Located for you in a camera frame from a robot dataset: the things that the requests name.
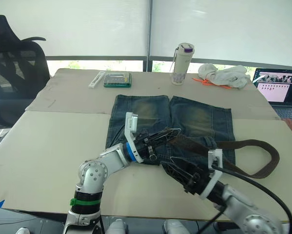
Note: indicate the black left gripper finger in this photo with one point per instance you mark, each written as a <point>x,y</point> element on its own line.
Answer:
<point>169,132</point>
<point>164,142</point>

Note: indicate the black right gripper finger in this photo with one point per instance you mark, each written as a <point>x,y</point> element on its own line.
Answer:
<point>184,164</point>
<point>175,173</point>

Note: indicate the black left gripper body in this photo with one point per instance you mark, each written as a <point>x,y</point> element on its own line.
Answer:
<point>143,147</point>

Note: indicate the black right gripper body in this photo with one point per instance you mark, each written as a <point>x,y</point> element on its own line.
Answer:
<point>197,180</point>

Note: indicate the brown braided belt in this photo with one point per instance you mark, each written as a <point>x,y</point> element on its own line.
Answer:
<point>192,144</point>

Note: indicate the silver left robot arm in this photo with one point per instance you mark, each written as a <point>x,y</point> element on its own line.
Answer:
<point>111,158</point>

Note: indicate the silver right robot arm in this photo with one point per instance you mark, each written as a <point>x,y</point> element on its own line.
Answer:
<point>236,202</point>

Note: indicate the blue denim shorts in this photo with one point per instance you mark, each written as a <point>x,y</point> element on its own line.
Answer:
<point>199,114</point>

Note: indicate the white rounded shape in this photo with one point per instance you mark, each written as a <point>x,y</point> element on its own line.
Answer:
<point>22,230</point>
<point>116,227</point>
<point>176,227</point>

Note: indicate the orange zip ties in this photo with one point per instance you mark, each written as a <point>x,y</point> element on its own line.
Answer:
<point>204,82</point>

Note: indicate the white bottle with purple lid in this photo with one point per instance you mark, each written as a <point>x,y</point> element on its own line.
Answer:
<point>181,65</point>

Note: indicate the green screwdriver bit box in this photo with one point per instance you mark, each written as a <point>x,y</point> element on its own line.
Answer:
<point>117,80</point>

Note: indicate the white crumpled cloth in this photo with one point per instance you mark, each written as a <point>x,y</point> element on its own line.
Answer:
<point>223,75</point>

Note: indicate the white slim package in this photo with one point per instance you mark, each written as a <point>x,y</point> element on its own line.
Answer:
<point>97,79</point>

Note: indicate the beige cardboard sheet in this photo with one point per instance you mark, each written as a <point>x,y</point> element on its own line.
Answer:
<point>75,97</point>
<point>50,151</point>

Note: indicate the open laptop computer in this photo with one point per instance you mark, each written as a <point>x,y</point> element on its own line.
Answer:
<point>275,87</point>

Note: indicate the white roller blind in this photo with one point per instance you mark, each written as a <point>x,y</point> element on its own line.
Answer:
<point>75,26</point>
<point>228,29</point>

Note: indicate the black mesh office chair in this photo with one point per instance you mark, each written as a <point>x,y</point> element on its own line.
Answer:
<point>16,73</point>

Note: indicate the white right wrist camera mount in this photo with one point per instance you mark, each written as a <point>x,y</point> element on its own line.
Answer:
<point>212,182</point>

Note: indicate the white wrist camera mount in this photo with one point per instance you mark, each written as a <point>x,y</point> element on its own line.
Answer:
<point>130,123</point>
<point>212,182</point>

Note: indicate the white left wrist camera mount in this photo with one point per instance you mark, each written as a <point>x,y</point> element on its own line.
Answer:
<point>130,123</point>

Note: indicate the grey window frame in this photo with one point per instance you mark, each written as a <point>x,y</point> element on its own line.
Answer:
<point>148,36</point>

